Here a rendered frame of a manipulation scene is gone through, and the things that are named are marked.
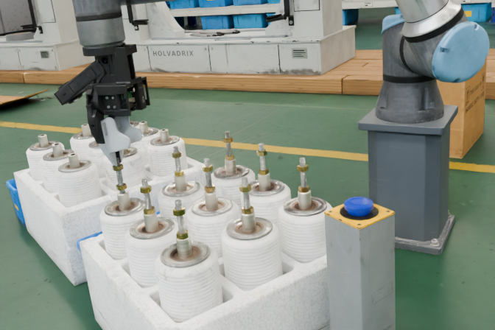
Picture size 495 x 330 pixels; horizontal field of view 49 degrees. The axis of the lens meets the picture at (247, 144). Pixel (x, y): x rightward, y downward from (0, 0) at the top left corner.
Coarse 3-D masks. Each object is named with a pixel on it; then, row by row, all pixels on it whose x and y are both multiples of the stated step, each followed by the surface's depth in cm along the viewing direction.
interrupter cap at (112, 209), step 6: (132, 198) 104; (138, 198) 103; (108, 204) 102; (114, 204) 102; (132, 204) 102; (138, 204) 101; (144, 204) 100; (108, 210) 100; (114, 210) 99; (120, 210) 100; (126, 210) 99; (132, 210) 98; (138, 210) 98; (114, 216) 97; (120, 216) 97
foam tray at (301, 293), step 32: (96, 256) 98; (288, 256) 92; (96, 288) 102; (128, 288) 87; (224, 288) 85; (256, 288) 84; (288, 288) 85; (320, 288) 89; (96, 320) 109; (128, 320) 89; (160, 320) 78; (192, 320) 78; (224, 320) 79; (256, 320) 82; (288, 320) 86; (320, 320) 91
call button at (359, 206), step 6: (348, 198) 77; (354, 198) 77; (360, 198) 76; (366, 198) 76; (348, 204) 75; (354, 204) 75; (360, 204) 75; (366, 204) 75; (372, 204) 75; (348, 210) 75; (354, 210) 74; (360, 210) 74; (366, 210) 74; (360, 216) 75
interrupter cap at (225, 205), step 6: (204, 198) 100; (222, 198) 100; (198, 204) 98; (204, 204) 98; (222, 204) 98; (228, 204) 97; (192, 210) 96; (198, 210) 96; (204, 210) 96; (210, 210) 96; (216, 210) 95; (222, 210) 95; (228, 210) 95; (204, 216) 94; (210, 216) 94
